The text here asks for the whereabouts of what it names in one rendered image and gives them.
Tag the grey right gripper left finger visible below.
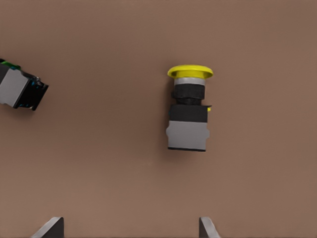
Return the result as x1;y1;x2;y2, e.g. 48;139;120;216
30;217;64;238

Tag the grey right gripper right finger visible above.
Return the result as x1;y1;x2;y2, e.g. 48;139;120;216
199;216;221;238

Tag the yellow push button switch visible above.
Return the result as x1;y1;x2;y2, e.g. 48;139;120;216
165;64;214;153

